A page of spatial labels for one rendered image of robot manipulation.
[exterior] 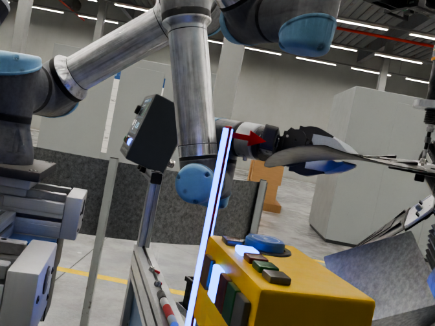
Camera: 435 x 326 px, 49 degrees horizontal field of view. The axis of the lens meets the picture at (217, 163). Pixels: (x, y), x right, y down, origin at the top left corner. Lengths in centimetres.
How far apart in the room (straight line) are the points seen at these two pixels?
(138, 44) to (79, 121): 605
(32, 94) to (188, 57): 36
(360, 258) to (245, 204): 212
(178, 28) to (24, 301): 57
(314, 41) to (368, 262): 37
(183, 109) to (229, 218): 199
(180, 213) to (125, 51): 166
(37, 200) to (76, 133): 610
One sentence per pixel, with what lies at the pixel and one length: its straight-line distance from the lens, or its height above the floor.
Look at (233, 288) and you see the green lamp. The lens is 39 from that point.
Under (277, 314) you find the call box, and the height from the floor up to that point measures 105.
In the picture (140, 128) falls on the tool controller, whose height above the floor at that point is 116.
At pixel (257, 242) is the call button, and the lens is 47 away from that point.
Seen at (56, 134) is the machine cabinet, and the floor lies 78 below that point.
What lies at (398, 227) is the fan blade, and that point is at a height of 107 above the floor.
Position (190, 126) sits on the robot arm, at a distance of 89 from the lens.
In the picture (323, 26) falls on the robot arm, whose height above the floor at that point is 135.
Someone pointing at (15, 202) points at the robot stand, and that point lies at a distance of 106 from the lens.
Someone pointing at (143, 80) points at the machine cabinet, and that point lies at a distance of 696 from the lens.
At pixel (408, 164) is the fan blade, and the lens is 82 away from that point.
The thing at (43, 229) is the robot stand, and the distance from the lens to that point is 106.
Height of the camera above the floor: 117
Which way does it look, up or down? 3 degrees down
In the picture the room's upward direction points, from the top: 11 degrees clockwise
